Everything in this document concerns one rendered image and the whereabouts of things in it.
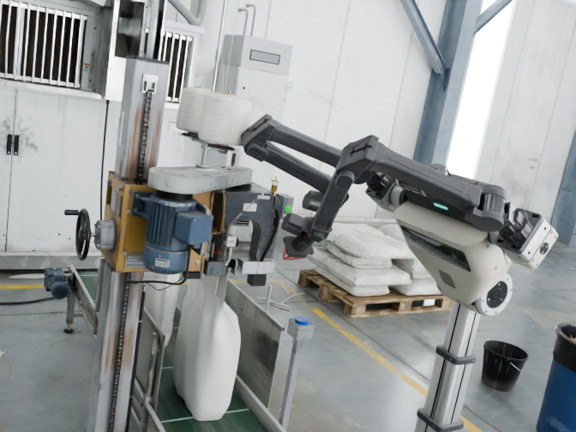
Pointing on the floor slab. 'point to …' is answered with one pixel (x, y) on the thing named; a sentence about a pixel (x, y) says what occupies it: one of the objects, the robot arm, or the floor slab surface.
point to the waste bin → (561, 384)
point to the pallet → (356, 309)
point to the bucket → (501, 364)
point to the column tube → (100, 415)
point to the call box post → (291, 383)
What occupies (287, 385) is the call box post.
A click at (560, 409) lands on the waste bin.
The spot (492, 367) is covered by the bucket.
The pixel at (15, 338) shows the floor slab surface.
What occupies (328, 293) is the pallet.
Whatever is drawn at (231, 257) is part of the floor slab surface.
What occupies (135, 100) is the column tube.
